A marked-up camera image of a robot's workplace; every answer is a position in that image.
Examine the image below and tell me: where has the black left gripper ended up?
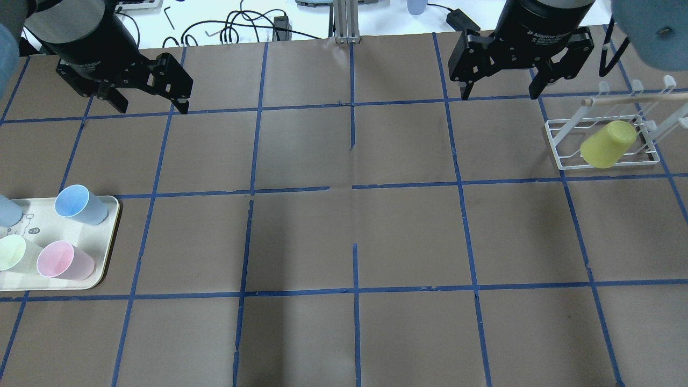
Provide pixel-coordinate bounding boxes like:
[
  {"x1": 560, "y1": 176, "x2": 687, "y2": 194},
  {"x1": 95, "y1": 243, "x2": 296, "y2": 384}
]
[{"x1": 25, "y1": 1, "x2": 194, "y2": 114}]

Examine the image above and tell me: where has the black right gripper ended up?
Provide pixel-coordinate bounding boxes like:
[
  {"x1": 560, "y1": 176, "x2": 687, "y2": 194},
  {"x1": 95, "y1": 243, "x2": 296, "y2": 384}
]
[{"x1": 449, "y1": 1, "x2": 594, "y2": 101}]

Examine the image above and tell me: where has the yellow plastic cup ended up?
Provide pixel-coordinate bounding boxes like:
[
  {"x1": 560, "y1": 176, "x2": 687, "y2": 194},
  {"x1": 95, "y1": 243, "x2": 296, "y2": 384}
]
[{"x1": 580, "y1": 120, "x2": 636, "y2": 169}]

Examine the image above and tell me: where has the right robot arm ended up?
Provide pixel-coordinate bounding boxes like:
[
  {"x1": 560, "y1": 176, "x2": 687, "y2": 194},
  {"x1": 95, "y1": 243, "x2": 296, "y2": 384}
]
[{"x1": 448, "y1": 1, "x2": 686, "y2": 100}]

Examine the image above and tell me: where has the blue cup on desk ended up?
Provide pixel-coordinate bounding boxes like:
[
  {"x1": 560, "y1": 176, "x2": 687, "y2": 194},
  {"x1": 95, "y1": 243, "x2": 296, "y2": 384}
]
[{"x1": 406, "y1": 0, "x2": 428, "y2": 16}]

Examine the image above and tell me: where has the blue plastic cup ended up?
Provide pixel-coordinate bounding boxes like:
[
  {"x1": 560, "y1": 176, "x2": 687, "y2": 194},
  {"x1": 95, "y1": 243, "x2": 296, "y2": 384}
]
[{"x1": 54, "y1": 184, "x2": 109, "y2": 226}]

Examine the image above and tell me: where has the grey plastic cup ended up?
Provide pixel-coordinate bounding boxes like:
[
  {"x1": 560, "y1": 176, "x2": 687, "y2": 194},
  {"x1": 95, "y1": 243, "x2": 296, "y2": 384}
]
[{"x1": 0, "y1": 195, "x2": 24, "y2": 228}]

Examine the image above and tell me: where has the pink plastic cup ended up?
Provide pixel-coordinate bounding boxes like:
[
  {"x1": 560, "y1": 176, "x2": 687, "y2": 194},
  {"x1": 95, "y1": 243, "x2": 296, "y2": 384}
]
[{"x1": 37, "y1": 240, "x2": 95, "y2": 280}]

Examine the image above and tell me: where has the pale green plastic cup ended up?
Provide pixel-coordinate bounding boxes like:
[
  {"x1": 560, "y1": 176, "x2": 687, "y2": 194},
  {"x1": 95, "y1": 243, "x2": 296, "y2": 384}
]
[{"x1": 1, "y1": 234, "x2": 43, "y2": 274}]

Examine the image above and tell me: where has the black allen key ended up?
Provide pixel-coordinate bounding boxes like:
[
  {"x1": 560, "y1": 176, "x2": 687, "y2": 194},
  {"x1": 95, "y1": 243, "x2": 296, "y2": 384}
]
[{"x1": 163, "y1": 6, "x2": 175, "y2": 30}]

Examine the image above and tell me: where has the cream serving tray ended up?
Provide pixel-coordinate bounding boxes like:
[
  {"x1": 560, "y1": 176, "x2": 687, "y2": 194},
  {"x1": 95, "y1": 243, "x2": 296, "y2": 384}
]
[{"x1": 1, "y1": 196, "x2": 121, "y2": 292}]

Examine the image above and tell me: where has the white wire cup rack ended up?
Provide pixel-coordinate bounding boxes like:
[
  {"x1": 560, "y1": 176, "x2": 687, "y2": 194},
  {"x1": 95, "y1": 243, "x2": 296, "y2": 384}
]
[{"x1": 544, "y1": 74, "x2": 686, "y2": 171}]

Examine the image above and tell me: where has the black cable bundle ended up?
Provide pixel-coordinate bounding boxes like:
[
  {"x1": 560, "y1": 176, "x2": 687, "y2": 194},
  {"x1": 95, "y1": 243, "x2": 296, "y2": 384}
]
[{"x1": 161, "y1": 10, "x2": 328, "y2": 49}]

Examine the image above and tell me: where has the aluminium frame post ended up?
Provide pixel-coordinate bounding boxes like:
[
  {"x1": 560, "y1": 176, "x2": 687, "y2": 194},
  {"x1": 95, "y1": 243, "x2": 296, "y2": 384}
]
[{"x1": 333, "y1": 0, "x2": 361, "y2": 44}]

